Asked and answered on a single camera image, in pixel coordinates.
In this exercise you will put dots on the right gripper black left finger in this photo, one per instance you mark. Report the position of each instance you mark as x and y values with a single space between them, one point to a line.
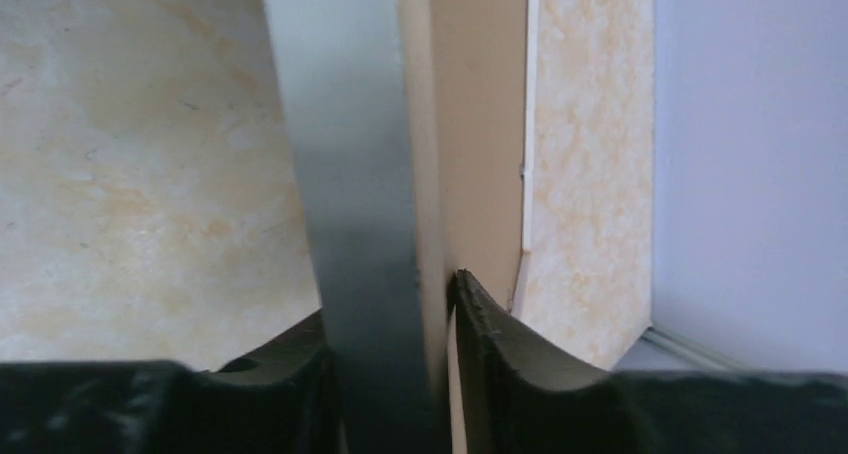
277 398

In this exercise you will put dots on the light wooden picture frame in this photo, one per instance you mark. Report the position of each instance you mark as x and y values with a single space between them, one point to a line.
357 84

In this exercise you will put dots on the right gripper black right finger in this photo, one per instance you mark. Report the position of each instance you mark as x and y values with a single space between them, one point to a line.
523 394

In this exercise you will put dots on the brown cardboard backing board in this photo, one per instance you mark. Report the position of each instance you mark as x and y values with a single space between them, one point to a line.
480 62

